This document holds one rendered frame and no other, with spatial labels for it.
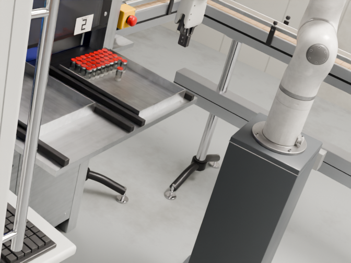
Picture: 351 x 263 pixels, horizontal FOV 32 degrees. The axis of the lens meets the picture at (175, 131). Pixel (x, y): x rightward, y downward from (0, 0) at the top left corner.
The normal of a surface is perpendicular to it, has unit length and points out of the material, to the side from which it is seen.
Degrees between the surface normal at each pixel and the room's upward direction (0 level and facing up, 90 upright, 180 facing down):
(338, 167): 90
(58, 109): 0
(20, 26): 90
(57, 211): 90
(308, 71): 127
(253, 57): 90
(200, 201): 0
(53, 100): 0
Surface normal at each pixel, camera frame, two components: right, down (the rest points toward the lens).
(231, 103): -0.55, 0.31
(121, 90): 0.24, -0.83
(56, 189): 0.80, 0.46
